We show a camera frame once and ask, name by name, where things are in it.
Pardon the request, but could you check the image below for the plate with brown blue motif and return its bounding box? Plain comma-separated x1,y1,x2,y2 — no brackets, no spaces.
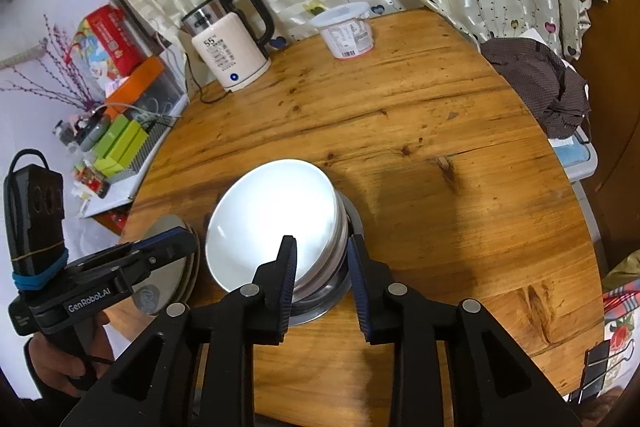
132,215,201,315

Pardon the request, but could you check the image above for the stainless steel bowl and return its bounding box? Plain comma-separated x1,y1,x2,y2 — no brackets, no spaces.
288,191,364,326

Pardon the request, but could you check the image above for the white ceramic bowl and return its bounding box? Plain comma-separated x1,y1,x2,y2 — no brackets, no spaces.
205,159,348,303

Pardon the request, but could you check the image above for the person's left hand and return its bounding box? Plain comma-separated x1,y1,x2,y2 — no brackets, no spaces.
27,311,114,398

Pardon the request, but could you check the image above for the lime green box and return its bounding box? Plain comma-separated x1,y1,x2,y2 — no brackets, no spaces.
93,120,146,178

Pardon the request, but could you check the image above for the striped storage tray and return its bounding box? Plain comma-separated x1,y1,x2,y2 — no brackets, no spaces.
107,115,176,183

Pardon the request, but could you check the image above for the grey handheld device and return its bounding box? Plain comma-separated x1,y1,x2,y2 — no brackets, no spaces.
53,110,111,152

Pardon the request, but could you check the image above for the orange lidded transparent box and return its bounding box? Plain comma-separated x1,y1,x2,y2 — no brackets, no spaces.
104,55,184,119

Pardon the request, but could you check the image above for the red snack package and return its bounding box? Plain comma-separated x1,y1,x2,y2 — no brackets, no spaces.
86,4,143,77

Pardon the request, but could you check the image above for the white electric kettle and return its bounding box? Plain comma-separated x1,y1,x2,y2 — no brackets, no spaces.
181,0,276,92

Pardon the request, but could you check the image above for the dark brown cloth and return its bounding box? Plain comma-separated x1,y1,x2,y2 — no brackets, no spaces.
480,38,590,140

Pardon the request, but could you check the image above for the white plastic tub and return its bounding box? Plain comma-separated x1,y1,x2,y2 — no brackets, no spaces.
310,2,374,60

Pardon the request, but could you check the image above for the wooden cabinet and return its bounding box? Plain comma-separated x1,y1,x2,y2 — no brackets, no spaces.
577,0,639,272

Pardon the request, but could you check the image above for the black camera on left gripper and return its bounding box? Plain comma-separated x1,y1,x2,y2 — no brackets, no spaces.
3,148,68,291

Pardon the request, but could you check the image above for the black kettle power cable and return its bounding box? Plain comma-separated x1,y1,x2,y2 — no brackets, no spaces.
183,51,229,105

